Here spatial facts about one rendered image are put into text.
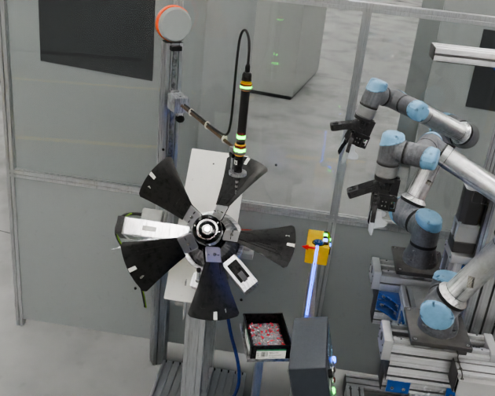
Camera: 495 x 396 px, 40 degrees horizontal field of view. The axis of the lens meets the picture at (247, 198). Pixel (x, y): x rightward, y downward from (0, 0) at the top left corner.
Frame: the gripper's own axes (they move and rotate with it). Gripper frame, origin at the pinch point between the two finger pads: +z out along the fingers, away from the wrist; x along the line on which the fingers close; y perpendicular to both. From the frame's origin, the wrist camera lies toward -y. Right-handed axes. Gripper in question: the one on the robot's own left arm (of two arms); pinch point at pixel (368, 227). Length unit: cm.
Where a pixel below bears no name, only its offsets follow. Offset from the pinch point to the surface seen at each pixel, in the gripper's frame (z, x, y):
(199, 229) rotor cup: 21, 19, -63
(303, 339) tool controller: 19, -44, -18
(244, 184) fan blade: 6, 35, -48
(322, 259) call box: 42, 46, -12
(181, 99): -14, 72, -84
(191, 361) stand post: 98, 33, -64
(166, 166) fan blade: 3, 36, -81
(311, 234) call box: 36, 57, -18
